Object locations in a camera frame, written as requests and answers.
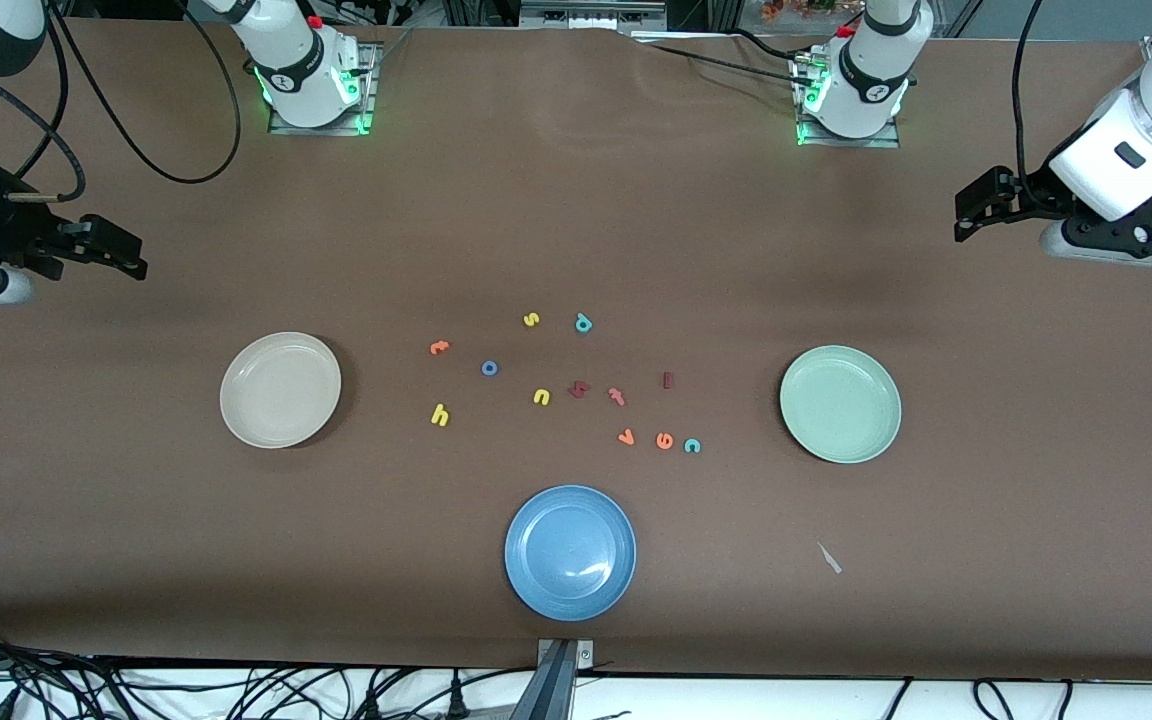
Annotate beige round plate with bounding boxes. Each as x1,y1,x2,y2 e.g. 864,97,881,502
219,331,343,449

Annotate green round plate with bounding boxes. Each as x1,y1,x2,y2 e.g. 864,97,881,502
779,345,903,464

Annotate orange dried flowers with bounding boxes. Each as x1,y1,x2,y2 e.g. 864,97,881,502
761,0,837,23

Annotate grey metal box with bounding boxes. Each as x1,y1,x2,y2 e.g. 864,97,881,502
519,0,667,30

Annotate blue round plate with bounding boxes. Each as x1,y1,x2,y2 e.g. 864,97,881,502
504,485,637,622

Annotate long black right arm cable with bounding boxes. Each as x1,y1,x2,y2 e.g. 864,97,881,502
44,0,243,186

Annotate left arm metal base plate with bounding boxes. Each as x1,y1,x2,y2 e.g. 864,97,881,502
794,50,903,149

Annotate black cable on table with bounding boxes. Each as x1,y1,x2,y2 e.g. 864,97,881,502
636,40,807,87
724,28,809,65

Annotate metal mount bracket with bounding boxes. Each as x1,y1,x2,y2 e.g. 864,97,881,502
537,638,595,671

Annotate black mount pole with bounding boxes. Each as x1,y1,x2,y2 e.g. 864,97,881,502
511,640,577,720

